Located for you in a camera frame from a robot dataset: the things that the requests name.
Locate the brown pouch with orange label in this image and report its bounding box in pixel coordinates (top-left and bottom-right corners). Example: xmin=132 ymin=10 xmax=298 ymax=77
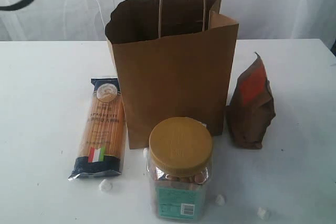
xmin=226 ymin=54 xmax=276 ymax=150

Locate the large brown paper bag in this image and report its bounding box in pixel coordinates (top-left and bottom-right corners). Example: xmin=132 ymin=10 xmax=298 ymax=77
xmin=105 ymin=0 xmax=239 ymax=149

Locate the white crumb behind jar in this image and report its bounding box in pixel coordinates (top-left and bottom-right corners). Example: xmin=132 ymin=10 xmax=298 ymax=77
xmin=143 ymin=148 xmax=149 ymax=159

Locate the clear jar with yellow lid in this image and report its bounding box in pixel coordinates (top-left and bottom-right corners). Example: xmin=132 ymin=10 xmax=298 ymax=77
xmin=146 ymin=117 xmax=213 ymax=222

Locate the spaghetti packet with Italian flag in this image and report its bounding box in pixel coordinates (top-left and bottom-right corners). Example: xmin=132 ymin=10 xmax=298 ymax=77
xmin=68 ymin=78 xmax=125 ymax=180

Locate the white crumb near spaghetti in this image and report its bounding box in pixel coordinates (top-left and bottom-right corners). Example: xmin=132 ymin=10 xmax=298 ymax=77
xmin=99 ymin=179 xmax=113 ymax=193

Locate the white crumb near jar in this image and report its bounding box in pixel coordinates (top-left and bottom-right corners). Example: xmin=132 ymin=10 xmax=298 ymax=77
xmin=215 ymin=194 xmax=226 ymax=206

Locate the white crumb at front right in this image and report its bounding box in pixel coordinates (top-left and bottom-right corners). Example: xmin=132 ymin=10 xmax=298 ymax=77
xmin=257 ymin=207 xmax=270 ymax=220

